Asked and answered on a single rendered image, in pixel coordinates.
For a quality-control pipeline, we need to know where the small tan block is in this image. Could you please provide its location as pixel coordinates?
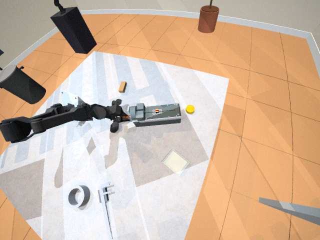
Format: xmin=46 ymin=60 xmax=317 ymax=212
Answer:
xmin=118 ymin=81 xmax=127 ymax=93

